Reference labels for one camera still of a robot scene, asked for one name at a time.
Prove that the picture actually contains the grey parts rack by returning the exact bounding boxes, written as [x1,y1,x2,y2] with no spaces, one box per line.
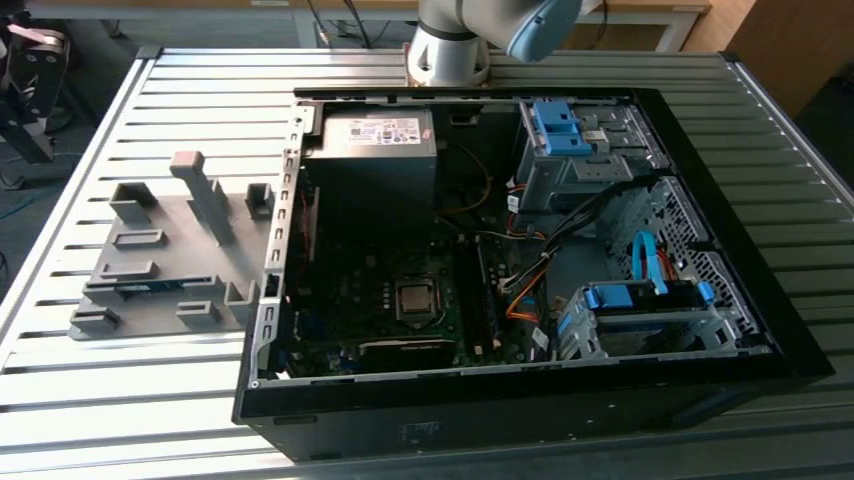
[68,150,279,342]

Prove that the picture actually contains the CPU socket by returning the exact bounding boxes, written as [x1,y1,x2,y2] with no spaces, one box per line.
[392,277,442,324]

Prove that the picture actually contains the grey power supply unit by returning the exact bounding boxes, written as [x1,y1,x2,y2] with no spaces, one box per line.
[300,108,442,231]

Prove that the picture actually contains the black disk in blue carrier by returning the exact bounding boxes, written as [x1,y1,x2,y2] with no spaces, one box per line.
[583,280,717,315]

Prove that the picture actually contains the blue flat data cable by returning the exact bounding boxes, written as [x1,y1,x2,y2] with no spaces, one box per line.
[630,230,669,296]

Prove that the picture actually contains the dark RAM stick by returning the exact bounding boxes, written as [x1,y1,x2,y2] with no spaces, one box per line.
[474,238,505,352]

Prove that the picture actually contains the green motherboard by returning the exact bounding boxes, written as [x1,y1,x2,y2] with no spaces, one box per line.
[286,234,535,376]

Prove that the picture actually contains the black PC case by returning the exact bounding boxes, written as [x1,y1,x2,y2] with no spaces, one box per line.
[230,85,837,464]

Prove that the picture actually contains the black graphics card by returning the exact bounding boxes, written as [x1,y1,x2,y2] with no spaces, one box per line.
[356,335,455,374]

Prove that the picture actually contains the white framed desk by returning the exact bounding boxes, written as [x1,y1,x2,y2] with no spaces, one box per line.
[292,0,713,54]

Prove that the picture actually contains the blue RAM stick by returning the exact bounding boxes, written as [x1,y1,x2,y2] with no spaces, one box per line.
[84,280,219,296]

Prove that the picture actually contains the orange wire bundle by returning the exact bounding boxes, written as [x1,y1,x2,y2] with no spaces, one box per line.
[505,272,555,322]

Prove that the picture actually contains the silver CPU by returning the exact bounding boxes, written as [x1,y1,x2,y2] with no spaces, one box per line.
[399,284,435,312]

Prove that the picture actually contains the empty blue disk carrier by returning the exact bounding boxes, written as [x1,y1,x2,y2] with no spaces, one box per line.
[533,101,595,156]

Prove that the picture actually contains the wooden cabinet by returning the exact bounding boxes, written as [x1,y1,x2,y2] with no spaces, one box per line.
[723,0,854,119]

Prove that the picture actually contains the yellow wire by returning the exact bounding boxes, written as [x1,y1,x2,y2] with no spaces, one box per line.
[436,142,495,216]

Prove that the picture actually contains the grey metal drive cage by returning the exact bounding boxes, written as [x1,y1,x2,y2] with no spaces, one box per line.
[553,294,749,361]
[517,99,669,216]

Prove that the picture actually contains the black cable bundle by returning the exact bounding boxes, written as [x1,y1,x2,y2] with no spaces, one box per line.
[499,177,654,294]

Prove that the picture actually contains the black RAM slot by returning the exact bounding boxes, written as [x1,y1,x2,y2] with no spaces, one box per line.
[455,235,486,355]

